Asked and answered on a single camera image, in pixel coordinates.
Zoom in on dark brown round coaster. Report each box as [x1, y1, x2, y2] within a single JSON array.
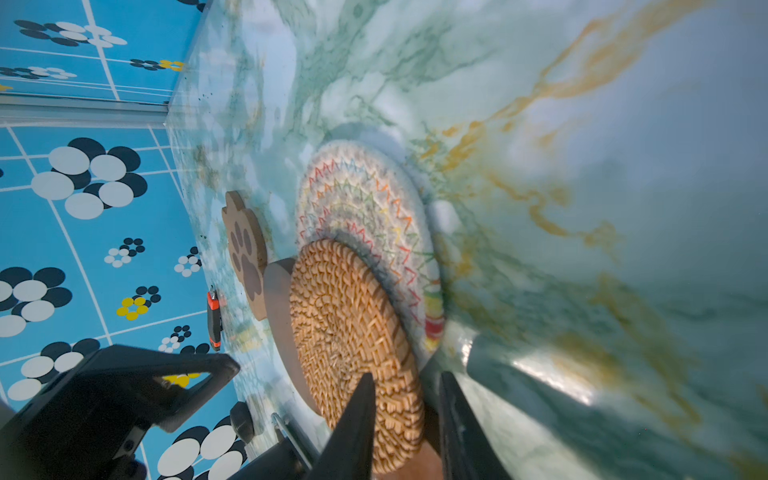
[[264, 257, 320, 414]]

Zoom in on paw shaped cork coaster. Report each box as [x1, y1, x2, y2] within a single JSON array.
[[222, 191, 268, 321]]

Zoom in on scratched brown round coaster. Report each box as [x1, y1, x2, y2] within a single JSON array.
[[373, 404, 443, 480]]

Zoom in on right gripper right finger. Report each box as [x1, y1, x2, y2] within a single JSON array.
[[438, 371, 511, 480]]

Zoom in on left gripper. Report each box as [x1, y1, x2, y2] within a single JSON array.
[[1, 345, 240, 479]]

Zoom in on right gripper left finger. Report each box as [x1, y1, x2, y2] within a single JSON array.
[[306, 373, 376, 480]]

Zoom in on woven rattan coaster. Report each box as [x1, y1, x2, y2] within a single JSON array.
[[289, 239, 425, 474]]

